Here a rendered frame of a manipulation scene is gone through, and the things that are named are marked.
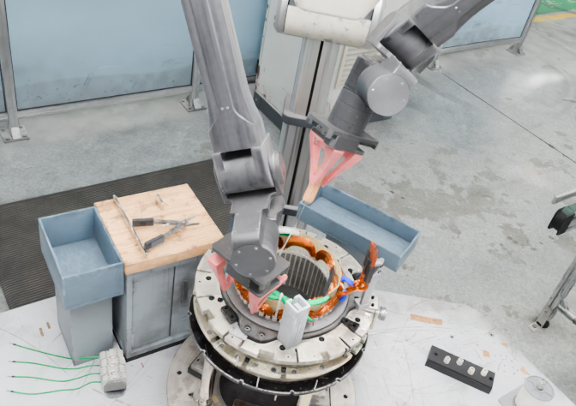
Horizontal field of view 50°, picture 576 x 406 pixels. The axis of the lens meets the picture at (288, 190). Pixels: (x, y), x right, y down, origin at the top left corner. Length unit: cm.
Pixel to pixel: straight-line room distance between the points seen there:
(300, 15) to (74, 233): 62
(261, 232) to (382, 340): 78
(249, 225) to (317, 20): 61
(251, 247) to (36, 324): 78
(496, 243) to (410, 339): 179
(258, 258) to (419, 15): 38
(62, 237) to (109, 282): 17
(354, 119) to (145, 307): 60
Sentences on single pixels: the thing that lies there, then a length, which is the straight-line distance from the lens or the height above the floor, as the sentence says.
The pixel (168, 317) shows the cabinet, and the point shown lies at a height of 87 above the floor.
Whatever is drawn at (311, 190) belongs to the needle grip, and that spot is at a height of 132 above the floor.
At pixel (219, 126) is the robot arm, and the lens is 76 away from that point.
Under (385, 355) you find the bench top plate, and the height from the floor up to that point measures 78.
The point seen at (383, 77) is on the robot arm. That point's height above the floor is 154.
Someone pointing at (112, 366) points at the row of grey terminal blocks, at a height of 82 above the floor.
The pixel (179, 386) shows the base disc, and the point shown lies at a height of 80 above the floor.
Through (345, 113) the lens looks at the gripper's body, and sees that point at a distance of 89.
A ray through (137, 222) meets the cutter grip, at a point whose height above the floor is 109.
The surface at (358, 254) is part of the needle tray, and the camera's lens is 133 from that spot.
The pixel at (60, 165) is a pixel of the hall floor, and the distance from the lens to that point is 318.
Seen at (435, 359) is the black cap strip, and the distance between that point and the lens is 147.
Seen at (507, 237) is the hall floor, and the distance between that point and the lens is 332.
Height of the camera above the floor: 188
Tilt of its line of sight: 37 degrees down
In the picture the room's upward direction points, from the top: 12 degrees clockwise
